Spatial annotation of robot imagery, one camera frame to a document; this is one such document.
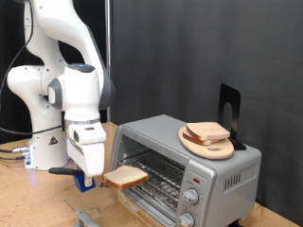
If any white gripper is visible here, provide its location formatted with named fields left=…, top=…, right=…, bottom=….
left=64, top=121, right=108, bottom=188

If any metal spatula with blue block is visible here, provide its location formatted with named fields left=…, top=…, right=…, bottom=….
left=47, top=166, right=111, bottom=194

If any white bread slice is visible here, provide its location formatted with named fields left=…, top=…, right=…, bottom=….
left=101, top=165, right=150, bottom=191
left=182, top=131, right=219, bottom=147

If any glass oven door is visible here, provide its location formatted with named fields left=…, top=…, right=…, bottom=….
left=64, top=181, right=169, bottom=227

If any silver toaster oven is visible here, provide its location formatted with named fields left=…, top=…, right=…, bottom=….
left=108, top=113, right=263, bottom=227

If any silver oven knob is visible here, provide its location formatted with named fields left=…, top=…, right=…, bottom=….
left=177, top=211, right=196, bottom=227
left=183, top=187, right=201, bottom=206

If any round wooden board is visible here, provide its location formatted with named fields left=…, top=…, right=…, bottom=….
left=178, top=126, right=236, bottom=160

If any tan bread slice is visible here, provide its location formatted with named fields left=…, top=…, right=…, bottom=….
left=186, top=121, right=231, bottom=142

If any vertical metal pole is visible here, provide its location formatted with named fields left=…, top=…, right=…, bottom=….
left=104, top=0, right=113, bottom=123

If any black metal bookend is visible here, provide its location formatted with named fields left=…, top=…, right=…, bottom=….
left=217, top=82, right=247, bottom=151

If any black curtain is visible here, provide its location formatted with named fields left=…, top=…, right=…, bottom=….
left=0, top=0, right=108, bottom=145

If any dark grey backdrop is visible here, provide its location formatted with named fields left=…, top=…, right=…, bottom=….
left=111, top=0, right=303, bottom=226

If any wire oven rack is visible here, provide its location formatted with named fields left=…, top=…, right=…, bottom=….
left=116, top=150, right=186, bottom=211

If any black base cable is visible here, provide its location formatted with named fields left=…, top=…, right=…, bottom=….
left=0, top=154, right=27, bottom=161
left=0, top=145, right=31, bottom=154

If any black camera cable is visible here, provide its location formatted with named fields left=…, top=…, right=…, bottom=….
left=0, top=0, right=65, bottom=137

